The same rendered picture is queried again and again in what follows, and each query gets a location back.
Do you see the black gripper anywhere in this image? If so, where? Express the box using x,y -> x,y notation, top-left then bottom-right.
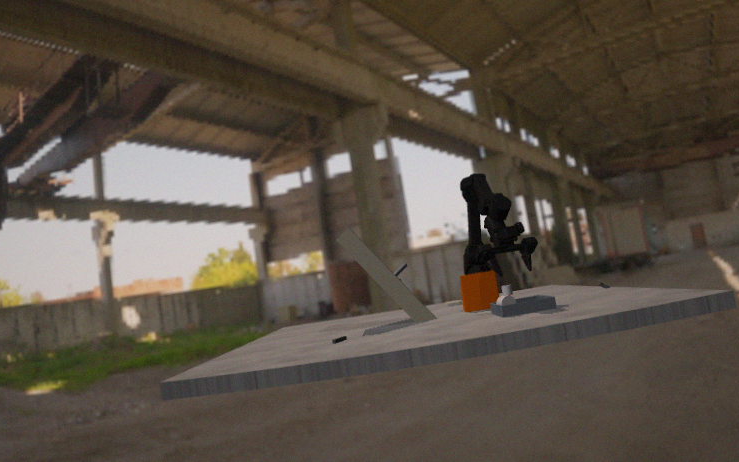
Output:
474,225 -> 538,276

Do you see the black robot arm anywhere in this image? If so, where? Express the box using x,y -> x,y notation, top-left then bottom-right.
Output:
460,174 -> 524,275

